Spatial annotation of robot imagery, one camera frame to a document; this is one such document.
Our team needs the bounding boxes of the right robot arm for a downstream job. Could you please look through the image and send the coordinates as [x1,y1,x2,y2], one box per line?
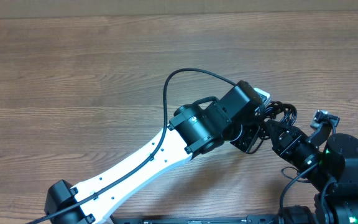
[265,118,358,223]

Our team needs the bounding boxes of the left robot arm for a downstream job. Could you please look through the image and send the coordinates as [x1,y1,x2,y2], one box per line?
[44,81,270,223]

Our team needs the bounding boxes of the black cable bundle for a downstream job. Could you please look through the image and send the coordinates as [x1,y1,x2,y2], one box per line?
[246,100,298,156]

